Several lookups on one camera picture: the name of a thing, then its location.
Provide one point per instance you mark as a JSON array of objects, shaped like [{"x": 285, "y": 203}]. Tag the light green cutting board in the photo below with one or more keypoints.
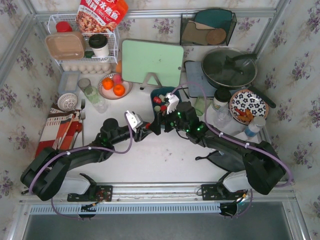
[{"x": 140, "y": 58}]

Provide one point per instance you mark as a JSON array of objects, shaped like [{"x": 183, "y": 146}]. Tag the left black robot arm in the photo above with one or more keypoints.
[{"x": 45, "y": 175}]

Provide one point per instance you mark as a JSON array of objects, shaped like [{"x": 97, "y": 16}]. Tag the white cup black lid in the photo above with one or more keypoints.
[{"x": 99, "y": 45}]

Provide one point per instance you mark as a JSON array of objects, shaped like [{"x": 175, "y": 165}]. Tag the beige plastic container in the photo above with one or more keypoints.
[{"x": 65, "y": 46}]

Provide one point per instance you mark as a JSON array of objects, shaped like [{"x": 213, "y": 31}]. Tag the teal storage basket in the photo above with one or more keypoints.
[{"x": 164, "y": 102}]

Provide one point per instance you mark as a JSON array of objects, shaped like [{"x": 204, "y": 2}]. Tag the red lid jar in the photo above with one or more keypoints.
[{"x": 63, "y": 27}]

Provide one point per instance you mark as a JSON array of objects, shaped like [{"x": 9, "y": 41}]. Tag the white bottle blue label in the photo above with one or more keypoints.
[{"x": 254, "y": 127}]

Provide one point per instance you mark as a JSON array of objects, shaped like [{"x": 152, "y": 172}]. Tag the red snack bag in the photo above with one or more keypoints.
[{"x": 100, "y": 16}]

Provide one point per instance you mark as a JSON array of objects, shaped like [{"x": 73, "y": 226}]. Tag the clear storage box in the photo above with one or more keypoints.
[{"x": 69, "y": 82}]

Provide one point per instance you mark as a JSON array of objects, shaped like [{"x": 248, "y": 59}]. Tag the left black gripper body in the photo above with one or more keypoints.
[{"x": 143, "y": 130}]

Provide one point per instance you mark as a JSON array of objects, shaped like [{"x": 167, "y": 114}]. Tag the black frying pan with lid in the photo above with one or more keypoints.
[{"x": 233, "y": 69}]

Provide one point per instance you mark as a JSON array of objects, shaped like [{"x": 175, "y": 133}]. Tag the fruit plate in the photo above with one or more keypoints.
[{"x": 111, "y": 87}]

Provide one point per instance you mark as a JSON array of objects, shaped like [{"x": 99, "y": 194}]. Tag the white strainer basket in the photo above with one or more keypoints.
[{"x": 67, "y": 102}]

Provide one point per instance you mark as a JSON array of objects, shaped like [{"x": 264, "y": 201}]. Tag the grey green tumbler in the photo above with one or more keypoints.
[{"x": 89, "y": 91}]

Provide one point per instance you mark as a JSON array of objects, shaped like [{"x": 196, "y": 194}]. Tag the flower patterned plate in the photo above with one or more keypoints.
[{"x": 244, "y": 105}]

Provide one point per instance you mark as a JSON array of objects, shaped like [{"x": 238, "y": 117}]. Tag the blue grey trivet mat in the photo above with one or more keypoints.
[{"x": 194, "y": 73}]

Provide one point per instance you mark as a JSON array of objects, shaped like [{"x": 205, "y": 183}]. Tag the jar with black lid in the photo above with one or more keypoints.
[{"x": 221, "y": 98}]

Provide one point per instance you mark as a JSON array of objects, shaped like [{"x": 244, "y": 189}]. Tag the green glass cup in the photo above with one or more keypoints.
[{"x": 200, "y": 106}]

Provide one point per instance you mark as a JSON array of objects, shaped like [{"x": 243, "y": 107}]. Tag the clear glass tumbler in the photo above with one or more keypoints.
[{"x": 101, "y": 106}]

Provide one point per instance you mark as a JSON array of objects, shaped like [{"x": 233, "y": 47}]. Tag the egg tray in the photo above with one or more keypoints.
[{"x": 88, "y": 68}]

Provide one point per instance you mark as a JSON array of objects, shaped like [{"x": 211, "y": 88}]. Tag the clear plastic cup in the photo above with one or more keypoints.
[{"x": 223, "y": 117}]

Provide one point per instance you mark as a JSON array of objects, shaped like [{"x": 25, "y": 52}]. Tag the black mesh holder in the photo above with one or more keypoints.
[{"x": 209, "y": 27}]

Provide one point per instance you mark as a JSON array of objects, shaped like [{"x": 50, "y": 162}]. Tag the striped kitchen towel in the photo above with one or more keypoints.
[{"x": 59, "y": 130}]

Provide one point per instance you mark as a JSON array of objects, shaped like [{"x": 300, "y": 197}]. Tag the red capsule left lower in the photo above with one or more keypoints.
[{"x": 157, "y": 100}]

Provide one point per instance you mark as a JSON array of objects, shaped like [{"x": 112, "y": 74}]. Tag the silver fork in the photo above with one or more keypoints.
[{"x": 82, "y": 117}]

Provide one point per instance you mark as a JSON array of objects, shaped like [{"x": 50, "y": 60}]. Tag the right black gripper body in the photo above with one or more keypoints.
[{"x": 165, "y": 120}]

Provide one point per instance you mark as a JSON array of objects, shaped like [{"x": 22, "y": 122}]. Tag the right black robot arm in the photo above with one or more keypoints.
[{"x": 248, "y": 165}]

